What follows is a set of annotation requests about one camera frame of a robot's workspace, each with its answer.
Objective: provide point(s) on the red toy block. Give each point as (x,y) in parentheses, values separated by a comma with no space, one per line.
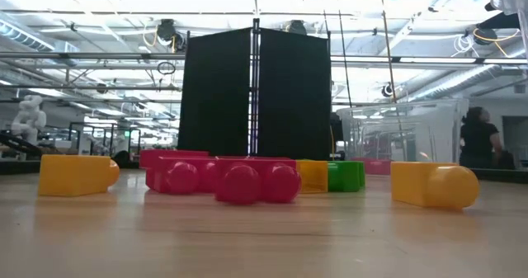
(177,177)
(173,154)
(377,166)
(255,183)

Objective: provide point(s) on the yellow toy block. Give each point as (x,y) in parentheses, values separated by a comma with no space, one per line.
(74,175)
(429,185)
(313,177)

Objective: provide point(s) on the green toy block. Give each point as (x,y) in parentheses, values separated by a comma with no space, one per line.
(361,174)
(344,176)

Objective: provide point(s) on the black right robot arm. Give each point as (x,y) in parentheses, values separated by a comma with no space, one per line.
(501,21)

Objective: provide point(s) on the black folding screen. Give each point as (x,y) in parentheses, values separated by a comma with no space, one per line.
(218,88)

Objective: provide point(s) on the clear plastic container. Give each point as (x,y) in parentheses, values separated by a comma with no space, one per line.
(433,117)

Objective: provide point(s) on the person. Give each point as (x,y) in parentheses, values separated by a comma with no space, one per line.
(478,139)

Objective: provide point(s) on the black bag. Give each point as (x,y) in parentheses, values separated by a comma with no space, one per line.
(507,161)

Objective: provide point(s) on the silver ventilation duct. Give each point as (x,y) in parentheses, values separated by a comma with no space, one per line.
(458,80)

